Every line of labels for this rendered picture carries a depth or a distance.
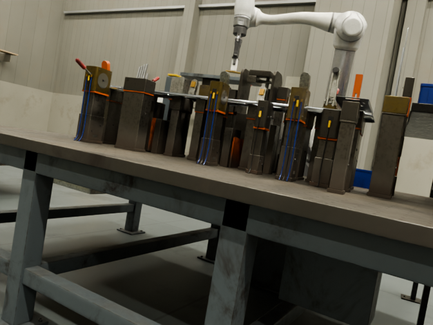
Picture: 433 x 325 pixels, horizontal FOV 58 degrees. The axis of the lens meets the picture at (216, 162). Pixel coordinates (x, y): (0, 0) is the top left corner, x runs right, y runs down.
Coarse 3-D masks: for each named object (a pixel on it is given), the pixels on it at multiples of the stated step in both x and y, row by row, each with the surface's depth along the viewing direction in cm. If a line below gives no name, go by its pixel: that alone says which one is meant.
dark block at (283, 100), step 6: (282, 90) 190; (288, 90) 190; (276, 96) 191; (282, 96) 190; (288, 96) 191; (276, 102) 191; (282, 102) 190; (276, 114) 191; (282, 114) 190; (276, 120) 191; (282, 120) 191; (282, 126) 193; (282, 132) 194; (276, 150) 191; (276, 156) 192
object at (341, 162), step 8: (344, 104) 121; (352, 104) 120; (360, 104) 123; (344, 112) 121; (352, 112) 120; (344, 120) 122; (352, 120) 120; (344, 128) 122; (352, 128) 121; (344, 136) 122; (352, 136) 122; (344, 144) 121; (336, 152) 122; (344, 152) 121; (336, 160) 122; (344, 160) 121; (336, 168) 122; (344, 168) 121; (336, 176) 122; (344, 176) 121; (336, 184) 122; (344, 184) 123; (336, 192) 122; (344, 192) 123
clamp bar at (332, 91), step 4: (336, 68) 174; (332, 72) 177; (336, 72) 174; (340, 72) 176; (332, 76) 177; (336, 76) 177; (332, 80) 178; (336, 80) 177; (332, 84) 177; (336, 84) 176; (332, 88) 177; (336, 88) 175; (328, 92) 176; (332, 92) 177; (336, 92) 176; (328, 96) 176; (332, 96) 176; (328, 100) 176; (332, 104) 175
